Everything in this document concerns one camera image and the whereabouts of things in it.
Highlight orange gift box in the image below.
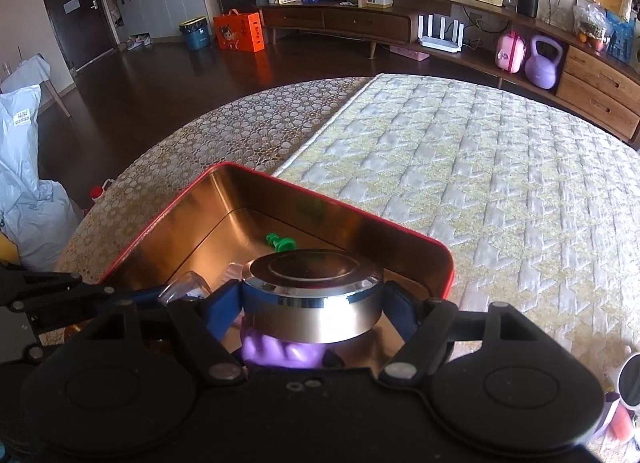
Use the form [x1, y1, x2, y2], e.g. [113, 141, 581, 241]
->
[213, 10, 265, 53]

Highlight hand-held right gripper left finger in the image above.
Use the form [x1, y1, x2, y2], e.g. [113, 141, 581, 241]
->
[65, 280, 248, 387]

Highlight clear plastic piece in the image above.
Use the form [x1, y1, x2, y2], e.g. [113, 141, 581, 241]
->
[159, 270, 211, 302]

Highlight round silver and gold tin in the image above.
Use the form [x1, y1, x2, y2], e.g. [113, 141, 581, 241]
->
[241, 250, 386, 344]

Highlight pink toy suitcase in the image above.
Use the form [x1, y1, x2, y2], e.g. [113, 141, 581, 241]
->
[495, 30, 527, 75]

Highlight red tin box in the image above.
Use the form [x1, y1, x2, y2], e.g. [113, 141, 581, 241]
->
[97, 161, 456, 380]

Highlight teal trash bin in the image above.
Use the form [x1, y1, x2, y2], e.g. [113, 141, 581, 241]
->
[179, 17, 211, 52]

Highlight wooden TV cabinet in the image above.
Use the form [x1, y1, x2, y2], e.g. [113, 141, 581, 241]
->
[258, 0, 640, 144]

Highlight small green toy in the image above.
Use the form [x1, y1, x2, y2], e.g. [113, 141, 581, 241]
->
[265, 233, 299, 252]

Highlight pink power strip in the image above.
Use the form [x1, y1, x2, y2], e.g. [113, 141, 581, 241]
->
[390, 44, 431, 62]

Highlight cream quilted mat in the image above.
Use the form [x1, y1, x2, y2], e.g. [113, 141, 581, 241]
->
[272, 74, 640, 384]

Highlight white plastic bag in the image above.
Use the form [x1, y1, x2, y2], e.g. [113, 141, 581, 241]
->
[0, 84, 84, 272]

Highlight purple kettlebell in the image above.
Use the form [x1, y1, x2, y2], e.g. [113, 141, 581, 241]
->
[524, 34, 561, 90]

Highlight dark door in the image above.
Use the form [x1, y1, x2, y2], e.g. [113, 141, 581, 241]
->
[39, 0, 116, 72]

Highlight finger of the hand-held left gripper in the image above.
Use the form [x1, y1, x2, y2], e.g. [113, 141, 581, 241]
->
[0, 263, 84, 304]
[10, 283, 169, 334]

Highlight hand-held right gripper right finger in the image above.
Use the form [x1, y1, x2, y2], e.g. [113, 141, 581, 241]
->
[380, 281, 557, 386]

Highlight white sunglasses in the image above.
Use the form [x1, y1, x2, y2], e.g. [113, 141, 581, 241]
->
[607, 353, 640, 415]

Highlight white router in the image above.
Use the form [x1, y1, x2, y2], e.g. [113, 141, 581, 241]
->
[419, 14, 464, 54]

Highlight purple spiky massage ball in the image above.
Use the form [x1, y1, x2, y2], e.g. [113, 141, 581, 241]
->
[240, 323, 346, 370]

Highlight clear plastic bag of fruit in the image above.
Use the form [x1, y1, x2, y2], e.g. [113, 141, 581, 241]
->
[572, 0, 614, 52]

